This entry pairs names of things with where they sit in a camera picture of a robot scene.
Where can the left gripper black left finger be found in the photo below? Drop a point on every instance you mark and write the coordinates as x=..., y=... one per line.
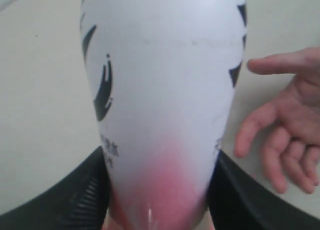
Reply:
x=79, y=201

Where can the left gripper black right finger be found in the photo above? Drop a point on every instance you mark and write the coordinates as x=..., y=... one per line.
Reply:
x=237, y=201

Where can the pink peach bottle black cap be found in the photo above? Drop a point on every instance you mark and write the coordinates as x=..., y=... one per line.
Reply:
x=162, y=75

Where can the person's open bare hand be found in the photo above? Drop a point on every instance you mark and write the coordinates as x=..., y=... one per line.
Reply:
x=292, y=149

